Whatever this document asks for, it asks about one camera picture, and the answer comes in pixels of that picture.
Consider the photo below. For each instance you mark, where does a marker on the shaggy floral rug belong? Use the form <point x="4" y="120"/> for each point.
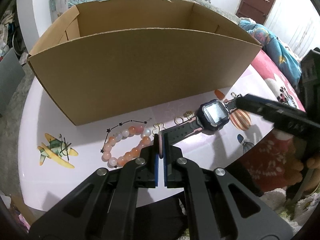
<point x="282" y="205"/>

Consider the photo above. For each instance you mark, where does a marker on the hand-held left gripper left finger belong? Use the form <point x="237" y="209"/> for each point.
<point x="157" y="170"/>

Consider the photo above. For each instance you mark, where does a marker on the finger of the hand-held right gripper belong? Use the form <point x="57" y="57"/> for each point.
<point x="255" y="105"/>
<point x="297" y="127"/>

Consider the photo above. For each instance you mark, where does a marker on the grey panel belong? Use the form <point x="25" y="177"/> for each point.
<point x="10" y="82"/>

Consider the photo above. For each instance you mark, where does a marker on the brown door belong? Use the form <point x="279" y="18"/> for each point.
<point x="257" y="0"/>

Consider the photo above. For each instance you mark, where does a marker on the blue printed blanket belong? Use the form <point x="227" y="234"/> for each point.
<point x="275" y="45"/>

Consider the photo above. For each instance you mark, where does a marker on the brown cardboard box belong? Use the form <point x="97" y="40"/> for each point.
<point x="137" y="75"/>

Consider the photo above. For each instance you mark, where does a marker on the black and pink smart watch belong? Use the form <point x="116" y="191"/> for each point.
<point x="212" y="112"/>

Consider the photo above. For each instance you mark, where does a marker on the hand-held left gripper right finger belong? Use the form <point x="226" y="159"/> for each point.
<point x="165" y="172"/>

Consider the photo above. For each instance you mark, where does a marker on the silver rhinestone hair clip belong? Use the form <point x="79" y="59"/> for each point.
<point x="157" y="127"/>

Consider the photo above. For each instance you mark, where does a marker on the pink printed tablecloth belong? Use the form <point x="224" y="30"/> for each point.
<point x="75" y="130"/>

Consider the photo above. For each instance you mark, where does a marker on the gold butterfly brooch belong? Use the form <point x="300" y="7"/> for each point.
<point x="189" y="115"/>

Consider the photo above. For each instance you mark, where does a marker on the red floral cloth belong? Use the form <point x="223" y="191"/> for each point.
<point x="272" y="160"/>

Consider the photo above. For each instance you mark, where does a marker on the pile of clothes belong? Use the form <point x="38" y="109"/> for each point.
<point x="7" y="30"/>

